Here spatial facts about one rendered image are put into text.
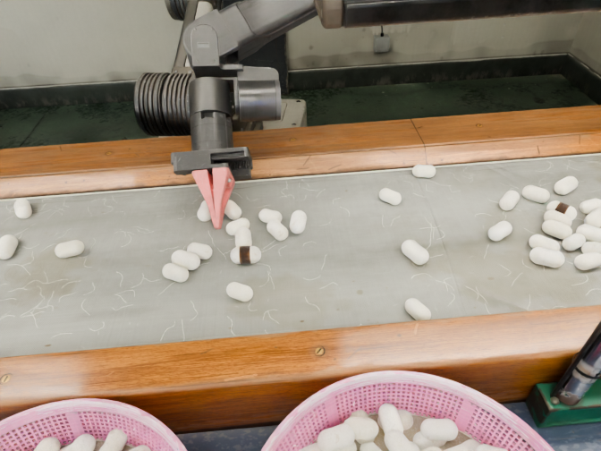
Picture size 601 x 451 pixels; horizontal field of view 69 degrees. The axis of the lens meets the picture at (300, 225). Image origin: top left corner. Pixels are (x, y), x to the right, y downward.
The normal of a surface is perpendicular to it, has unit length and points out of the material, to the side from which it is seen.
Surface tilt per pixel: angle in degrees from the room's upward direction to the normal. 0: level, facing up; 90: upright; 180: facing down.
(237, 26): 50
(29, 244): 0
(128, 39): 90
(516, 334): 0
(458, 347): 0
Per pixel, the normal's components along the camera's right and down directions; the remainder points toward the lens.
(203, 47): 0.14, -0.03
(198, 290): -0.04, -0.74
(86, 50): 0.06, 0.66
